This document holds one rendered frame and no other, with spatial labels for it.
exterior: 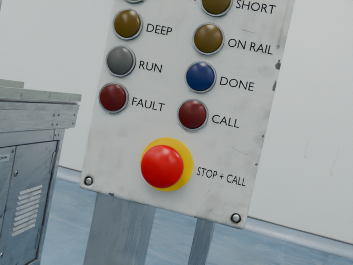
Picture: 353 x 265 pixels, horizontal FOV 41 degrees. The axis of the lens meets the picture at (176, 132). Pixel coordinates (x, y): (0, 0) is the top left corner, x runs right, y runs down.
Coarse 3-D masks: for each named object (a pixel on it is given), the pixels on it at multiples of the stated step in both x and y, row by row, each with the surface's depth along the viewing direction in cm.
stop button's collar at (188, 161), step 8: (152, 144) 46; (160, 144) 46; (168, 144) 45; (176, 144) 45; (184, 144) 45; (144, 152) 46; (184, 152) 45; (184, 160) 45; (192, 160) 45; (184, 168) 45; (192, 168) 45; (200, 168) 45; (184, 176) 45; (232, 176) 45; (176, 184) 45; (184, 184) 45; (240, 184) 44
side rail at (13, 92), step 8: (0, 88) 142; (8, 88) 146; (16, 88) 151; (24, 88) 158; (0, 96) 143; (8, 96) 147; (16, 96) 152; (24, 96) 156; (32, 96) 161; (40, 96) 167; (48, 96) 173; (56, 96) 179; (64, 96) 186; (72, 96) 193; (80, 96) 201
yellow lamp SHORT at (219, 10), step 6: (204, 0) 44; (210, 0) 44; (216, 0) 43; (222, 0) 43; (228, 0) 43; (204, 6) 44; (210, 6) 44; (216, 6) 44; (222, 6) 43; (228, 6) 44; (210, 12) 44; (216, 12) 44; (222, 12) 44
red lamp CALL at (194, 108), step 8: (184, 104) 45; (192, 104) 44; (200, 104) 44; (184, 112) 44; (192, 112) 44; (200, 112) 44; (184, 120) 45; (192, 120) 44; (200, 120) 44; (192, 128) 45
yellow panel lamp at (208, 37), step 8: (208, 24) 44; (200, 32) 44; (208, 32) 44; (216, 32) 44; (200, 40) 44; (208, 40) 44; (216, 40) 44; (200, 48) 44; (208, 48) 44; (216, 48) 44
